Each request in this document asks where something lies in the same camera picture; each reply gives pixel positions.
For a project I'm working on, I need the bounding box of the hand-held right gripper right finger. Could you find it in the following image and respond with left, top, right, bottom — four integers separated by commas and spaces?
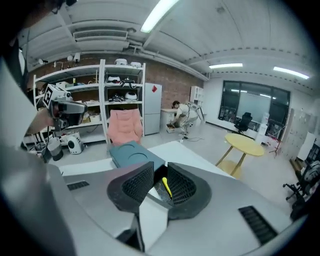
166, 161, 213, 221

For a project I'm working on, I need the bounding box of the white floor cable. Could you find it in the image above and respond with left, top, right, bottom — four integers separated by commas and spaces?
178, 133, 204, 143

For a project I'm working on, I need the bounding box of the white refrigerator red label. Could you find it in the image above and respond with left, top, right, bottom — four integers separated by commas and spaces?
144, 82, 163, 137

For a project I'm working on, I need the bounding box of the person's left forearm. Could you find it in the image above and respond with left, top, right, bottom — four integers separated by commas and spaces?
24, 107, 55, 137

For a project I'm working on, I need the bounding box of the red tripod stand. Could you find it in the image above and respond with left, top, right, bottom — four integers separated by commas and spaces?
268, 124, 285, 156

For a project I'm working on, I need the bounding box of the yellow handle screwdriver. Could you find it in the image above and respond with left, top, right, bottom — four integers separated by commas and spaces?
161, 176, 174, 200

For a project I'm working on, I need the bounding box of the yellow round table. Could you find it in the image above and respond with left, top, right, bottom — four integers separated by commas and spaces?
215, 132, 266, 176

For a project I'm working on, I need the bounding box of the white water dispenser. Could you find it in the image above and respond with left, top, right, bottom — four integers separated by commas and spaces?
257, 112, 271, 146

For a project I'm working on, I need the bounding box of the white ceiling air conditioner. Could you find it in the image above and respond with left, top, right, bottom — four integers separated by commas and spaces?
72, 27, 130, 51

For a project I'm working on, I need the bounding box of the grey white cylindrical appliance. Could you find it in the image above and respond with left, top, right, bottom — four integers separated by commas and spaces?
46, 138, 64, 162

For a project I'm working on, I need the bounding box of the person's black white shirt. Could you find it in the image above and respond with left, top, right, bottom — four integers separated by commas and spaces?
0, 37, 37, 151

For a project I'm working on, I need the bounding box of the long ceiling light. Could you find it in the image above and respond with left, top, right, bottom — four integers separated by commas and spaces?
208, 62, 244, 70
140, 0, 181, 34
272, 66, 311, 80

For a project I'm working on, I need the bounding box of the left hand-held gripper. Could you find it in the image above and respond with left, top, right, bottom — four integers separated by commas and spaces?
35, 83, 89, 132

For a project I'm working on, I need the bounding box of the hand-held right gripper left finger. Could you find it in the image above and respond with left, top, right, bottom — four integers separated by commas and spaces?
106, 161, 155, 252

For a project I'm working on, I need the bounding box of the dark glass window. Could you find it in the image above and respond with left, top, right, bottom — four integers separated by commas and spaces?
218, 79, 292, 127

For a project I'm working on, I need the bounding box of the grey sliding box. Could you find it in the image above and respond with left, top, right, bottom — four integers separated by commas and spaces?
108, 140, 176, 210

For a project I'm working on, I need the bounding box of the grey locker cabinet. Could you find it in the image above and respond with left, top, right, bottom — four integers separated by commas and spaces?
287, 107, 316, 161

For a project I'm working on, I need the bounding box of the white small cabinet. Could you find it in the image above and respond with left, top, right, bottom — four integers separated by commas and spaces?
190, 85, 204, 104

